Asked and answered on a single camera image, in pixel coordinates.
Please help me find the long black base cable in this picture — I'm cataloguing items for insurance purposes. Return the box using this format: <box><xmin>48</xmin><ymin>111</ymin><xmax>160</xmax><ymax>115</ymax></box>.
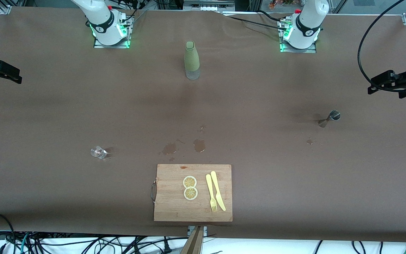
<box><xmin>221</xmin><ymin>14</ymin><xmax>284</xmax><ymax>32</ymax></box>

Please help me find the steel double jigger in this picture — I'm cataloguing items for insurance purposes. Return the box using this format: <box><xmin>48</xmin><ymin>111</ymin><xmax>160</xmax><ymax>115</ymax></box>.
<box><xmin>318</xmin><ymin>110</ymin><xmax>341</xmax><ymax>128</ymax></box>

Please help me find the green sleeved glass bottle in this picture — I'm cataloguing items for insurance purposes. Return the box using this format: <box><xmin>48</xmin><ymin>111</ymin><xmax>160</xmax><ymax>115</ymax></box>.
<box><xmin>184</xmin><ymin>41</ymin><xmax>201</xmax><ymax>80</ymax></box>

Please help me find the wooden cutting board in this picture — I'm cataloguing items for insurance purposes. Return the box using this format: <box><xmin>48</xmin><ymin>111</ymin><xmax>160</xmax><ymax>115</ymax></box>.
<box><xmin>150</xmin><ymin>164</ymin><xmax>233</xmax><ymax>222</ymax></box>

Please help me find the small metal bracket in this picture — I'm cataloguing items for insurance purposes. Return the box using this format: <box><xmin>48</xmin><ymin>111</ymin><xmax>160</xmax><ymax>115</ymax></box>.
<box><xmin>187</xmin><ymin>226</ymin><xmax>208</xmax><ymax>236</ymax></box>

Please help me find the brown table cover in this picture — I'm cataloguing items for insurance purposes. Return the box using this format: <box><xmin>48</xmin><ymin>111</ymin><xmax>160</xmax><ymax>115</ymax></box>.
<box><xmin>0</xmin><ymin>6</ymin><xmax>406</xmax><ymax>243</ymax></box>

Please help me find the wooden post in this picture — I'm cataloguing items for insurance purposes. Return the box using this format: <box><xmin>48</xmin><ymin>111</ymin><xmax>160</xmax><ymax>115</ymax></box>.
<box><xmin>181</xmin><ymin>226</ymin><xmax>204</xmax><ymax>254</ymax></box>

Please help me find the yellow plastic knife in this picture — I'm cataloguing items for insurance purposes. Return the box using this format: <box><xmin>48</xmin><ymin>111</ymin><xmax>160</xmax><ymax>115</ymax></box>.
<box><xmin>210</xmin><ymin>171</ymin><xmax>227</xmax><ymax>212</ymax></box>

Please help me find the grey network switch box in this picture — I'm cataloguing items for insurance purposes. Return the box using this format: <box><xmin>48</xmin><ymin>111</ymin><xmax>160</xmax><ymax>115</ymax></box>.
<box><xmin>183</xmin><ymin>0</ymin><xmax>236</xmax><ymax>12</ymax></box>

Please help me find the yellow plastic fork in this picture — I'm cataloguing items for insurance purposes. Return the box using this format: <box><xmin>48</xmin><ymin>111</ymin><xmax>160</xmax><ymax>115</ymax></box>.
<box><xmin>205</xmin><ymin>174</ymin><xmax>218</xmax><ymax>213</ymax></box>

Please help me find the short black base cable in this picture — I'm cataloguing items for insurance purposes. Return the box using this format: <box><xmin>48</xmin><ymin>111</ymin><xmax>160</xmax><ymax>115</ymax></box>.
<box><xmin>258</xmin><ymin>10</ymin><xmax>288</xmax><ymax>23</ymax></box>

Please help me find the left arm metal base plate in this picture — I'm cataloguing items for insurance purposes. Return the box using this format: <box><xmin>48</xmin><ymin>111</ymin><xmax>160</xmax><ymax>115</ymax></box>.
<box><xmin>280</xmin><ymin>18</ymin><xmax>317</xmax><ymax>53</ymax></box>

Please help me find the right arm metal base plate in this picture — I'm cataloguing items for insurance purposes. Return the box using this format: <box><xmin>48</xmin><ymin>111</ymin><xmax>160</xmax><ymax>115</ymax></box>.
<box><xmin>93</xmin><ymin>14</ymin><xmax>132</xmax><ymax>49</ymax></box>

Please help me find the clear glass beaker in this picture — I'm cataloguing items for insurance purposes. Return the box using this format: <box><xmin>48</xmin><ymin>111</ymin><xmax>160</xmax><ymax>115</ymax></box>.
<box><xmin>90</xmin><ymin>146</ymin><xmax>107</xmax><ymax>159</ymax></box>

